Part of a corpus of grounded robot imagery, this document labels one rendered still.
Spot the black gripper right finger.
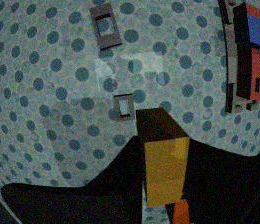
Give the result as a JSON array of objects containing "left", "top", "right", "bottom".
[{"left": 182, "top": 138, "right": 260, "bottom": 224}]

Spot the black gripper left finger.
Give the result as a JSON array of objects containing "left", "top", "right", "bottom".
[{"left": 0, "top": 134, "right": 144, "bottom": 224}]

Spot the yellow rectangular block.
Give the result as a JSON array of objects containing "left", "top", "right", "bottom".
[{"left": 135, "top": 107, "right": 190, "bottom": 207}]

